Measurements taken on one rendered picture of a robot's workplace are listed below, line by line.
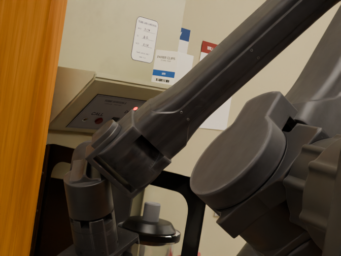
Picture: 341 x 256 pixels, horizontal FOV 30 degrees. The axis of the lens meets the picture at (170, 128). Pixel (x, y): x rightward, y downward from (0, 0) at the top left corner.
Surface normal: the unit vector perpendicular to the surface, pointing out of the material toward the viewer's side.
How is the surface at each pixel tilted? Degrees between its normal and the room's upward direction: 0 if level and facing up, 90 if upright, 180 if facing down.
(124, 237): 24
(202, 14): 90
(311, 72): 55
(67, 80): 90
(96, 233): 106
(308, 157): 59
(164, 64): 90
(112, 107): 135
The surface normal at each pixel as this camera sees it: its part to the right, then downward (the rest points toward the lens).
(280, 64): 0.76, 0.15
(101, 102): 0.43, 0.81
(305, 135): -0.68, -0.66
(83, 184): -0.08, -0.92
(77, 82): -0.63, -0.06
